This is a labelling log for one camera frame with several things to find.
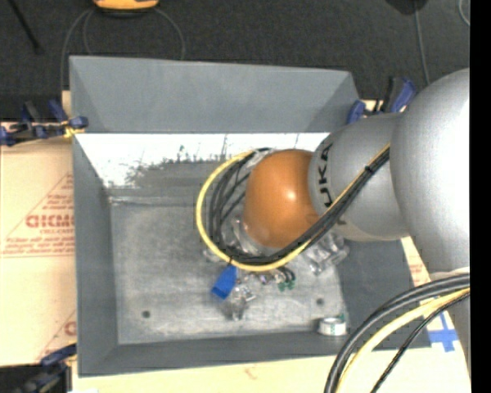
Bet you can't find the white and green tape roll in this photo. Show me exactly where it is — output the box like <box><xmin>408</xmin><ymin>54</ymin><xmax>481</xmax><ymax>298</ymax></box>
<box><xmin>315</xmin><ymin>315</ymin><xmax>349</xmax><ymax>338</ymax></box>

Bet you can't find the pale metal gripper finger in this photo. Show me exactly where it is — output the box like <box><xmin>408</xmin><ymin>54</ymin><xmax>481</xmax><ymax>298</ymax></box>
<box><xmin>230</xmin><ymin>283</ymin><xmax>258</xmax><ymax>322</ymax></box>

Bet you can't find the grey metal bin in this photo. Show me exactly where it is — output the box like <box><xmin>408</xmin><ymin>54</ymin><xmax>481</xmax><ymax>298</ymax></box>
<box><xmin>68</xmin><ymin>55</ymin><xmax>431</xmax><ymax>377</ymax></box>

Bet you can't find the blue flat block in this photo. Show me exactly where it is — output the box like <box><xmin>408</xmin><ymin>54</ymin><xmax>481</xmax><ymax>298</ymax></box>
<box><xmin>210</xmin><ymin>264</ymin><xmax>238</xmax><ymax>300</ymax></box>

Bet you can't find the clear glass thing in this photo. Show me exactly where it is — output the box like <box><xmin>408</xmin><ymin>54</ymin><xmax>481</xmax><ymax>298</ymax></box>
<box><xmin>307</xmin><ymin>233</ymin><xmax>350</xmax><ymax>277</ymax></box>

